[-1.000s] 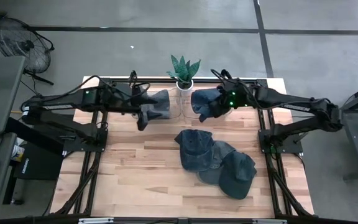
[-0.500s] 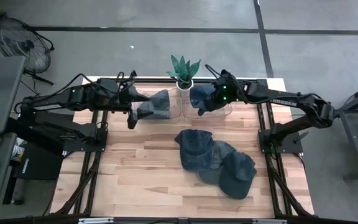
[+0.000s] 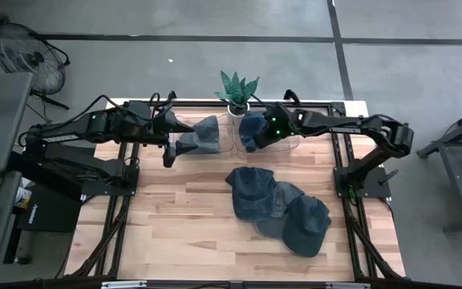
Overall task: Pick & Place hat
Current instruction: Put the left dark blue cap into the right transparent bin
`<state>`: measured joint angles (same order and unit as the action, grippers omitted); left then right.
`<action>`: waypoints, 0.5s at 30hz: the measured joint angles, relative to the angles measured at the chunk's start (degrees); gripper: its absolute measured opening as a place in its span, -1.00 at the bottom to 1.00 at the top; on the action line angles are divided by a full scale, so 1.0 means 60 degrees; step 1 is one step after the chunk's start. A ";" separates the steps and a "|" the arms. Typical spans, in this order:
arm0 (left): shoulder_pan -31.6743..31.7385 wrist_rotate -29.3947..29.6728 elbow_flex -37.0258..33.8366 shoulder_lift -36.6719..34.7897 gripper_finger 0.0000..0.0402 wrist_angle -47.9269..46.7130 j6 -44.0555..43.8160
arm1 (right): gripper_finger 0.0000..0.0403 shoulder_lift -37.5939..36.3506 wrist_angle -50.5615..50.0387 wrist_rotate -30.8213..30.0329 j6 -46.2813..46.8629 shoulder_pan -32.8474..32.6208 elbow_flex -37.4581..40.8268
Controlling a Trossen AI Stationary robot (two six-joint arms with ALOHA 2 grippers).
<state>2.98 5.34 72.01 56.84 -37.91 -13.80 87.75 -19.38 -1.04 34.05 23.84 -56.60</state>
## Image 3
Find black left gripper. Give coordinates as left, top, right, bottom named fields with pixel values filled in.
left=134, top=108, right=200, bottom=168

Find white and yellow item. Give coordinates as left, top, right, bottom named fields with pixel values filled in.
left=14, top=178, right=32, bottom=210

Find clear plastic bin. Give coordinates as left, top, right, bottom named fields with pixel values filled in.
left=169, top=112, right=236, bottom=161
left=234, top=111, right=305, bottom=156

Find black floor fan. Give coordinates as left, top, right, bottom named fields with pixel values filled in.
left=0, top=22, right=71, bottom=110

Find green snake plant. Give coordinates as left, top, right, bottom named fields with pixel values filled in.
left=214, top=70, right=261, bottom=108

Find grey metal stand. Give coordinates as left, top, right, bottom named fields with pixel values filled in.
left=416, top=102, right=462, bottom=234

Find silver metal bracket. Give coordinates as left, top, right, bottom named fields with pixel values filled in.
left=100, top=280, right=148, bottom=289
left=325, top=282, right=372, bottom=289

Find black metal table frame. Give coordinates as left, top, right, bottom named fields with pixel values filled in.
left=54, top=99, right=412, bottom=289

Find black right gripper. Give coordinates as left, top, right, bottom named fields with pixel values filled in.
left=248, top=103, right=299, bottom=153

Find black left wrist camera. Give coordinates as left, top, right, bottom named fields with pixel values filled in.
left=125, top=100, right=152, bottom=118

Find black cable loop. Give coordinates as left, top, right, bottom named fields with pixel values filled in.
left=282, top=88, right=302, bottom=104

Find dark blue denim cap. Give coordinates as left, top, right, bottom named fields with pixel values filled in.
left=238, top=111, right=272, bottom=153
left=225, top=166, right=279, bottom=222
left=282, top=194, right=333, bottom=258

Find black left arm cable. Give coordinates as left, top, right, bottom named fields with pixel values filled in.
left=56, top=91, right=178, bottom=129

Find light grey denim cap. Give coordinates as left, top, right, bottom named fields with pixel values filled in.
left=254, top=180, right=306, bottom=241

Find white plant pot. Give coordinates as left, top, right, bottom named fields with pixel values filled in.
left=227, top=102, right=251, bottom=118

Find black controller box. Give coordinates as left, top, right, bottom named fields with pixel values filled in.
left=17, top=186, right=84, bottom=234

